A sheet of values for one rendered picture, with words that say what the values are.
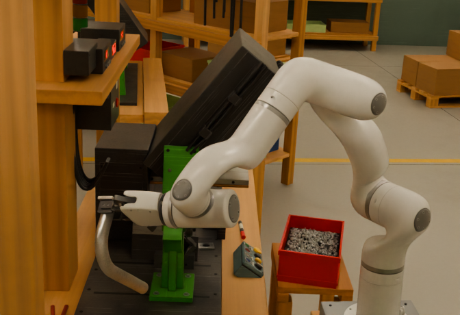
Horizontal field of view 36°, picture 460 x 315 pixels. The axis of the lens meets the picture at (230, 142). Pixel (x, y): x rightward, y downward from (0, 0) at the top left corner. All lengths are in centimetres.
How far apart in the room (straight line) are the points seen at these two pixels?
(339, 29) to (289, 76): 967
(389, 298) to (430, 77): 636
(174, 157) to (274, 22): 294
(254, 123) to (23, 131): 53
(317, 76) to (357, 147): 26
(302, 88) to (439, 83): 668
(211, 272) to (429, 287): 220
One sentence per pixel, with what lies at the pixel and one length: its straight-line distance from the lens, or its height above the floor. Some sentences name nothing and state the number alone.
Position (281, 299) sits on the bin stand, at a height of 75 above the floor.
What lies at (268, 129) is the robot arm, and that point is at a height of 157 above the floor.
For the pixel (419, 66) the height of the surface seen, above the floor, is 40.
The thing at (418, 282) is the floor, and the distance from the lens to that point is 436.
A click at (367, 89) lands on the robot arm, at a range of 164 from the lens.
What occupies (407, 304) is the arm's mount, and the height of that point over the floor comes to 91.
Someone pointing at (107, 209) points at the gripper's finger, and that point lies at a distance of 166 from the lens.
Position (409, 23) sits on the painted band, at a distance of 1213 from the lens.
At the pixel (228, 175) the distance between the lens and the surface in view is 249.
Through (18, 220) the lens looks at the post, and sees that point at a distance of 176.
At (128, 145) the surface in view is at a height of 124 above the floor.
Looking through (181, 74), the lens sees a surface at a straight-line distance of 556.
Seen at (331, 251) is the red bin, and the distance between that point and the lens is 259.
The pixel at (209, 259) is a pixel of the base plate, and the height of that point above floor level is 90.
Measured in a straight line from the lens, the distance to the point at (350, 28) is 1127.
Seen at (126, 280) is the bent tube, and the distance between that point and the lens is 175.
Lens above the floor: 202
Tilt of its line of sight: 18 degrees down
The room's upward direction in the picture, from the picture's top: 3 degrees clockwise
